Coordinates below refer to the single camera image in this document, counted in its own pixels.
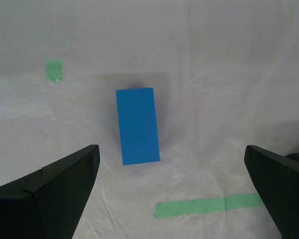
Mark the blue rectangular block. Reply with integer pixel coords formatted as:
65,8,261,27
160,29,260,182
116,87,161,166

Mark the long green tape strip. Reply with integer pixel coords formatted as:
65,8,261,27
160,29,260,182
153,193,265,219

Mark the small green tape mark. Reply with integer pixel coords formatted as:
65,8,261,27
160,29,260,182
45,58,63,84

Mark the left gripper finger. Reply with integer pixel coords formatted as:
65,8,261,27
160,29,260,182
244,145,299,239
0,145,101,239

